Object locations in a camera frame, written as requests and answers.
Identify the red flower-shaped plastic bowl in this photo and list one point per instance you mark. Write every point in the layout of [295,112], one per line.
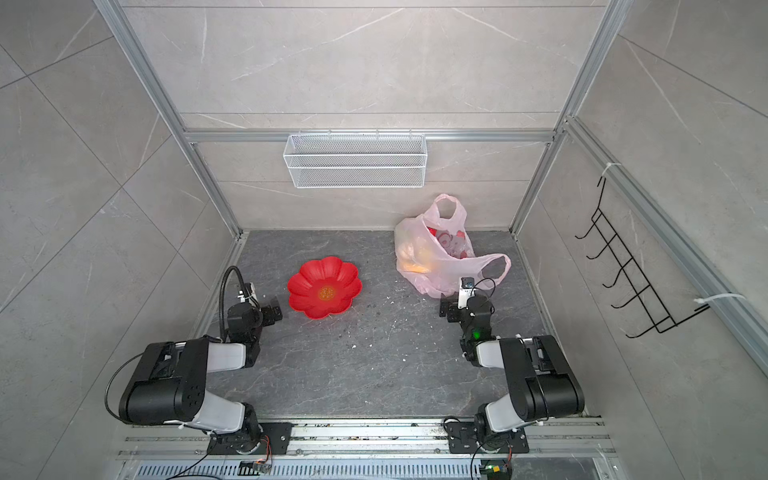
[325,287]

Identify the aluminium mounting rail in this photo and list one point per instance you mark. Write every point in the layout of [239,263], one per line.
[368,438]

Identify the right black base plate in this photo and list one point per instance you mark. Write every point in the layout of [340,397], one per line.
[466,438]

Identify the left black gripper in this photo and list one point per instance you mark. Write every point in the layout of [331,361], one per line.
[267,311]

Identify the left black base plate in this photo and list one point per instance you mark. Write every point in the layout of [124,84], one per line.
[272,436]

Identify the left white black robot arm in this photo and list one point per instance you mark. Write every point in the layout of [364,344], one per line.
[168,385]

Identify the white wire mesh basket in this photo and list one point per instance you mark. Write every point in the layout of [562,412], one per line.
[356,160]

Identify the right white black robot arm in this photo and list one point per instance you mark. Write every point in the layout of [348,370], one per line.
[541,384]

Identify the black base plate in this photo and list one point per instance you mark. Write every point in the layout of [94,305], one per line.
[466,438]
[272,436]

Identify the black wire hook rack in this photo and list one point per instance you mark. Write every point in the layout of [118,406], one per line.
[657,316]

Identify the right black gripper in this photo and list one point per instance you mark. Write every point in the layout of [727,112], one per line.
[452,309]

